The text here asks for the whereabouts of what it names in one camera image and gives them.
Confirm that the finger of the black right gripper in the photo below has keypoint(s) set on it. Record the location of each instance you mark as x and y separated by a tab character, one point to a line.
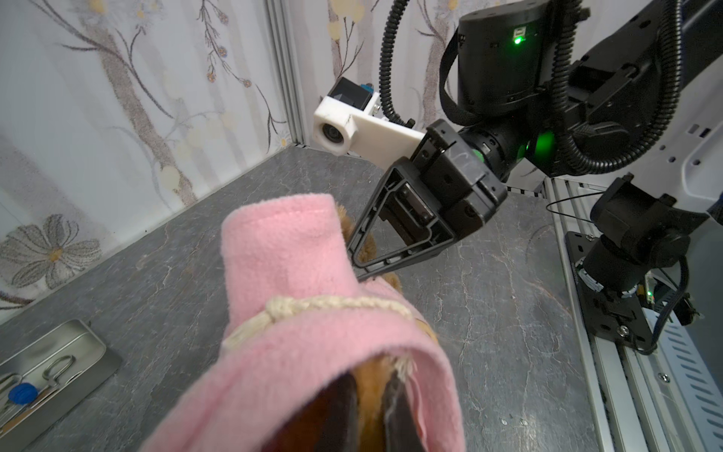
403	200

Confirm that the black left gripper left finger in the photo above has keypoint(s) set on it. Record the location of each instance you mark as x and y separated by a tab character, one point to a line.
327	423

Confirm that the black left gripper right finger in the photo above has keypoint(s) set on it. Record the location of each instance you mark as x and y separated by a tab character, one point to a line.
400	431

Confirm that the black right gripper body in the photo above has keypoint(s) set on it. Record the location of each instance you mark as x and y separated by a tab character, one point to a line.
457	175

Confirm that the brown teddy bear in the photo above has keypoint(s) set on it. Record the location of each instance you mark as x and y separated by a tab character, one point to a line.
367	390

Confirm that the pink teddy hoodie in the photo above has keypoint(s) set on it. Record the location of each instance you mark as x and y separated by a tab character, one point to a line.
298	320

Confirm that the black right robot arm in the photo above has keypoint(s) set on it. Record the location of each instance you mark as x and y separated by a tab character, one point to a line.
523	96

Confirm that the metal instrument tray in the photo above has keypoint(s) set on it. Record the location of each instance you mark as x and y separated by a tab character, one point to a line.
44	381

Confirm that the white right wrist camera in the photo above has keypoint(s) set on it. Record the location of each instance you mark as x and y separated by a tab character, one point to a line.
346	122

